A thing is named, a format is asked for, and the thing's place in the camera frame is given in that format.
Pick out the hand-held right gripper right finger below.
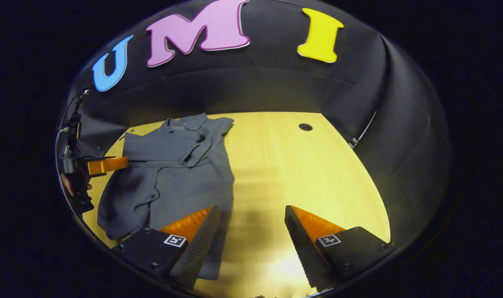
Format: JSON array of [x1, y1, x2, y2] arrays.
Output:
[[284, 205, 397, 292]]

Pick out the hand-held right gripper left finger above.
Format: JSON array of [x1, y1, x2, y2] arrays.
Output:
[[111, 205, 221, 290]]

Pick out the grey button-up shirt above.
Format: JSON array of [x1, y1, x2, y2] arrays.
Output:
[[97, 114, 235, 280]]

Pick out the black backdrop cloth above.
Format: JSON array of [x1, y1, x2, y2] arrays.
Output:
[[57, 0, 452, 253]]

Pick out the thin white cable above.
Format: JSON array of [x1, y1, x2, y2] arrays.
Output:
[[349, 110, 377, 149]]

